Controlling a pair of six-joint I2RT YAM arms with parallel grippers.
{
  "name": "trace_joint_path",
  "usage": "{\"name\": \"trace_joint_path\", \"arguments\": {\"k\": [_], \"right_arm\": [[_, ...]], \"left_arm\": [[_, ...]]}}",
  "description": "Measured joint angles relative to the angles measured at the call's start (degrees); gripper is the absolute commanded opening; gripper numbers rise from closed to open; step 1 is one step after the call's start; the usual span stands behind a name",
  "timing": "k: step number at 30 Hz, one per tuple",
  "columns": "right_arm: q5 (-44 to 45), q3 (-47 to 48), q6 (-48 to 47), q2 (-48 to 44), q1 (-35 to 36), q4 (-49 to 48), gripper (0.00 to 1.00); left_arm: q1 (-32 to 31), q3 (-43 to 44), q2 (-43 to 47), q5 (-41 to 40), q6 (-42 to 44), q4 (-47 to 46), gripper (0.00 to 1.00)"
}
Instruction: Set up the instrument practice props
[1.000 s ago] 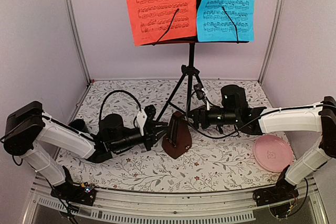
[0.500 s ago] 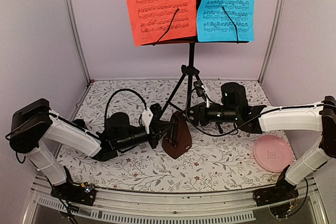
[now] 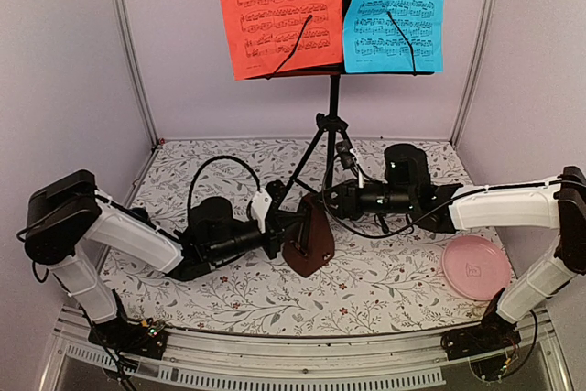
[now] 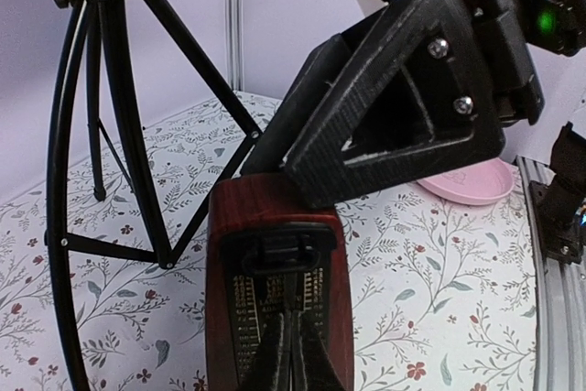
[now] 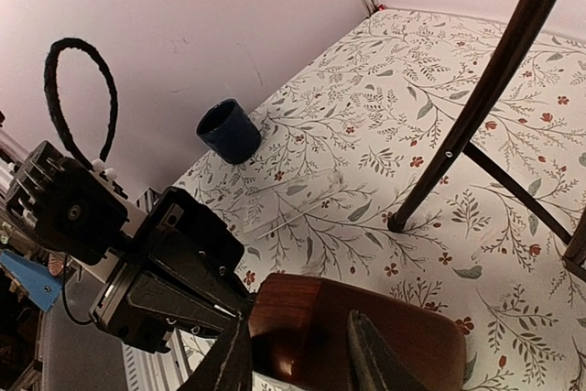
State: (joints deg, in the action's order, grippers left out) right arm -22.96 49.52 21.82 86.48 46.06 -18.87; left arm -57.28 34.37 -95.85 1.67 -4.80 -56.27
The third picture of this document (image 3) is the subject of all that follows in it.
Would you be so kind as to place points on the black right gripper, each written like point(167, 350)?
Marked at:
point(347, 202)

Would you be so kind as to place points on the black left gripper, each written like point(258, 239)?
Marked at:
point(283, 221)

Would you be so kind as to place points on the brown wooden metronome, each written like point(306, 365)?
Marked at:
point(315, 236)

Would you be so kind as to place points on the black music stand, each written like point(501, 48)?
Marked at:
point(329, 124)

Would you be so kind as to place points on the red sheet music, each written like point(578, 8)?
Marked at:
point(266, 37)

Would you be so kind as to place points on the blue sheet music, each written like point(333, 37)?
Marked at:
point(393, 36)

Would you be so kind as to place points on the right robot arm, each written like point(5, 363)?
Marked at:
point(406, 188)

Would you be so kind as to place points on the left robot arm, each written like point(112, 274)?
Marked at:
point(72, 211)

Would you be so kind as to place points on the dark blue mug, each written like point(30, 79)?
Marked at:
point(140, 213)

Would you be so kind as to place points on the pink plastic plate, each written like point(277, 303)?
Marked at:
point(475, 267)

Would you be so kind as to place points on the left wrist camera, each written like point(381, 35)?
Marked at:
point(263, 206)

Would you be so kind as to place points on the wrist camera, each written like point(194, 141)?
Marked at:
point(351, 160)
point(263, 206)

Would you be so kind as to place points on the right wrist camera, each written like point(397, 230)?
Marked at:
point(351, 160)

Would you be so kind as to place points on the front aluminium rail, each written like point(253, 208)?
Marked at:
point(328, 347)

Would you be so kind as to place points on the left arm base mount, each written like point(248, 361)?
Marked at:
point(128, 337)

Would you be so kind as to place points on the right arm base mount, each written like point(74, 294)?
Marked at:
point(480, 345)

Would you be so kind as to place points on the right aluminium frame post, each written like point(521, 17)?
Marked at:
point(474, 71)

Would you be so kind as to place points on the aluminium frame post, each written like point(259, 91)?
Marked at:
point(474, 71)
point(136, 79)

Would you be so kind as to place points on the left aluminium frame post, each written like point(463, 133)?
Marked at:
point(136, 79)

